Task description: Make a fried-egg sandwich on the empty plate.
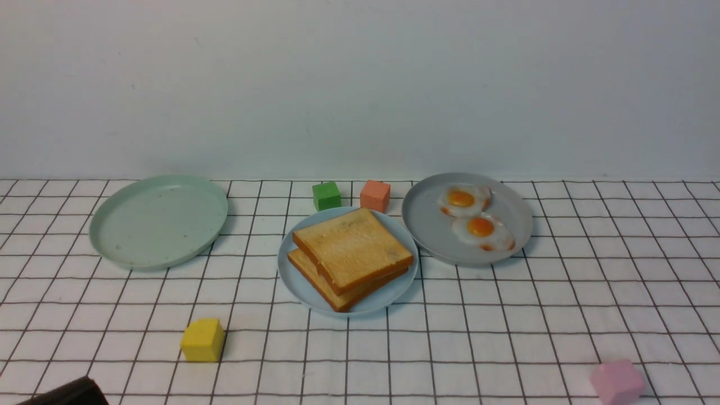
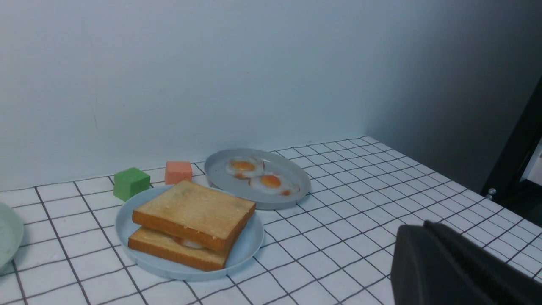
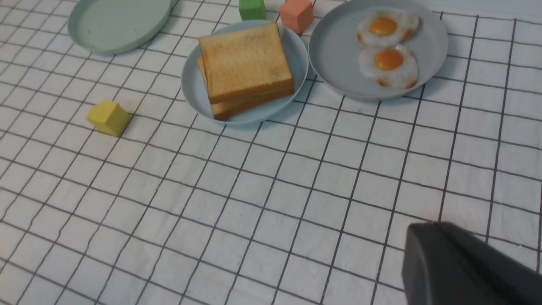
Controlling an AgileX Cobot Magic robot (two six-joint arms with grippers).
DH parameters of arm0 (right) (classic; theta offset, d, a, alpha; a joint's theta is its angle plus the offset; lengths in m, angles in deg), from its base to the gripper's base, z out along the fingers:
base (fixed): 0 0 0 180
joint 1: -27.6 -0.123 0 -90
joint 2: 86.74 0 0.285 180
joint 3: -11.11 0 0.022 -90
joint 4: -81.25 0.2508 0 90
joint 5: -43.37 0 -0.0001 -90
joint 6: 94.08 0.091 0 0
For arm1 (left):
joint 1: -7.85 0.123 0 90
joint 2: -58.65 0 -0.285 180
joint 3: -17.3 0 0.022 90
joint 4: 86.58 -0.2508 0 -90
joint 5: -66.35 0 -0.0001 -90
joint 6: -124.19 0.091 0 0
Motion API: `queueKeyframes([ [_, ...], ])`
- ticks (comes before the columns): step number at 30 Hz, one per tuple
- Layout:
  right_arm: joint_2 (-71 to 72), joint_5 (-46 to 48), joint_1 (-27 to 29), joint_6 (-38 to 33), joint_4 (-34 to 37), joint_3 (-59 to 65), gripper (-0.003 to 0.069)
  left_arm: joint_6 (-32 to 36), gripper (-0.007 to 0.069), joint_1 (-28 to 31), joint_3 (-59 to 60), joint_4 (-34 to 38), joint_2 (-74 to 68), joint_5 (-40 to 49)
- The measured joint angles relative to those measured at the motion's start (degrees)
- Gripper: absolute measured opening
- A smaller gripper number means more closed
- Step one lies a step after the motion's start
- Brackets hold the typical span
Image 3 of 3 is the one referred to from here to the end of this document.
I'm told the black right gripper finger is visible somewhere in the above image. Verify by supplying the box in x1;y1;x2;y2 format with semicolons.
401;222;542;305

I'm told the toast slice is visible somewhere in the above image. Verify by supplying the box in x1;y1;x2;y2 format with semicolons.
198;22;295;104
197;53;295;121

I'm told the white grid tablecloth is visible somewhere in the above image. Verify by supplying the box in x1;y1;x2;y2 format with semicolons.
0;0;541;305

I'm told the grey plate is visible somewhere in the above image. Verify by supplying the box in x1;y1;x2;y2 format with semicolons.
308;0;449;100

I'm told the orange foam cube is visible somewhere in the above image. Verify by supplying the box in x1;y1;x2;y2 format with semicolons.
279;0;314;36

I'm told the green foam cube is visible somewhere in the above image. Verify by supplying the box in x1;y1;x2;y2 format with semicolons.
238;0;266;21

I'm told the yellow foam cube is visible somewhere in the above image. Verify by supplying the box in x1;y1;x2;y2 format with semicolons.
86;100;132;137

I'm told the green plate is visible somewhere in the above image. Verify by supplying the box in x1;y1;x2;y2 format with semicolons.
67;0;172;55

